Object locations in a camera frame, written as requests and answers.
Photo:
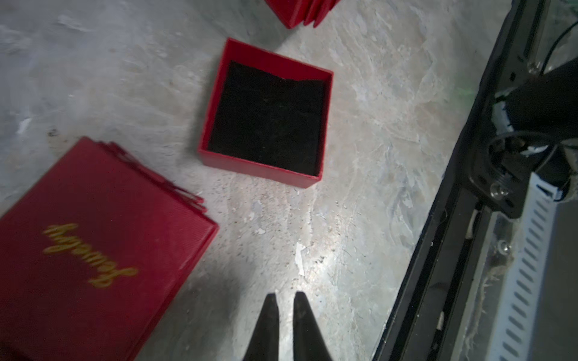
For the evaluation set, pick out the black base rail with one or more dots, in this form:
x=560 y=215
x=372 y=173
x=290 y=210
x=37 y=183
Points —
x=423 y=324

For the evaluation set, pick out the white slotted cable duct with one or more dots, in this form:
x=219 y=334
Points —
x=522 y=322

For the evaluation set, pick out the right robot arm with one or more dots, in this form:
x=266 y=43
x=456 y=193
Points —
x=531 y=129

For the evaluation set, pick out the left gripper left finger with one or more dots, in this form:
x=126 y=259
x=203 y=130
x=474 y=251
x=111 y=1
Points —
x=264 y=341

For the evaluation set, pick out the red jewelry box lid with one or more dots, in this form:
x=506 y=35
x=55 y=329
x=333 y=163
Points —
x=292 y=13

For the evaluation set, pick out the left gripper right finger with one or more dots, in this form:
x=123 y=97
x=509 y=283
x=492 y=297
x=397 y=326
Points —
x=308 y=343

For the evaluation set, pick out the red jewelry box base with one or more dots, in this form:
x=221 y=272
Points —
x=280 y=66

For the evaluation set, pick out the red jewelry box middle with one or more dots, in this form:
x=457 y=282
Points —
x=93 y=254

